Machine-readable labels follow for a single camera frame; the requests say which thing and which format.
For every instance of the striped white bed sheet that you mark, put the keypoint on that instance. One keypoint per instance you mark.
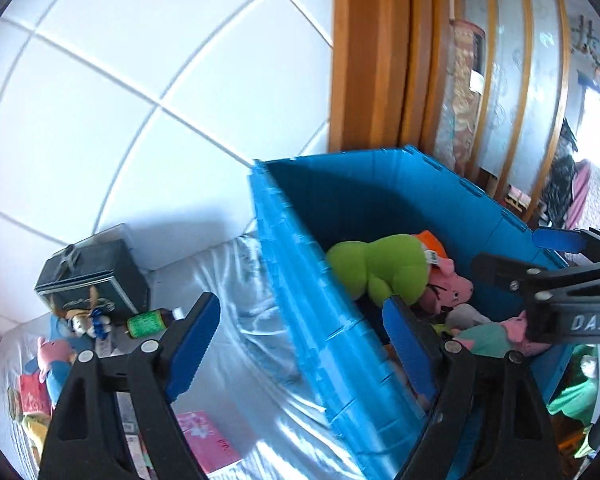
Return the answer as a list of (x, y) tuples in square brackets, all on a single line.
[(248, 383)]

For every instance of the orange plush toy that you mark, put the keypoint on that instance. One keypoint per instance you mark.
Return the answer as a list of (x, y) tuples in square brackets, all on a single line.
[(434, 251)]

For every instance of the rolled patterned carpet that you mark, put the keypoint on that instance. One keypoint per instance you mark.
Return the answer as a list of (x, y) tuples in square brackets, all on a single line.
[(464, 85)]

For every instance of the green plush toy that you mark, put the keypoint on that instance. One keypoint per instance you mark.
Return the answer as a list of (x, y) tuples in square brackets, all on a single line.
[(394, 265)]

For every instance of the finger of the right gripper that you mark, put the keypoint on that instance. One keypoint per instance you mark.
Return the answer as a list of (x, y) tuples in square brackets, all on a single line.
[(579, 241), (525, 277)]

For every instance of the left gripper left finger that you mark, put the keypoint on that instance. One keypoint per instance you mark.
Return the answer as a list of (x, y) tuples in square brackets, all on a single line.
[(86, 439)]

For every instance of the blue plastic storage crate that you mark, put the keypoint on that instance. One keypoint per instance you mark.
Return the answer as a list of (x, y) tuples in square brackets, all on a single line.
[(342, 232)]

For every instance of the pink pig plush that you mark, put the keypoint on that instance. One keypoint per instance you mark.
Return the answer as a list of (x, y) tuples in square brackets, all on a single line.
[(445, 289)]

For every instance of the glass partition wooden frame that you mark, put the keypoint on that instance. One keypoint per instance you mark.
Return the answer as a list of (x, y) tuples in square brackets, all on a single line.
[(524, 94)]

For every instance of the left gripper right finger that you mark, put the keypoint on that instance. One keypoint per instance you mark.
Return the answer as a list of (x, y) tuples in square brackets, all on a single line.
[(487, 418)]

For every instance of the green glass bottle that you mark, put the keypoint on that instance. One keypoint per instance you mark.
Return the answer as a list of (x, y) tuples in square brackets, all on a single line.
[(152, 322)]

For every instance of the wooden door frame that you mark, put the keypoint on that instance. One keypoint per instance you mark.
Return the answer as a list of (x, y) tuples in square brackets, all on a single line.
[(388, 73)]

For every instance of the pink tissue pack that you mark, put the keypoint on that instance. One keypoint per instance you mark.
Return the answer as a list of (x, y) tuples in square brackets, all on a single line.
[(212, 450)]

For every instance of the dark gift box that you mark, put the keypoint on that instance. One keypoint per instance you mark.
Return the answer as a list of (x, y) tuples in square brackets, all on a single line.
[(99, 271)]

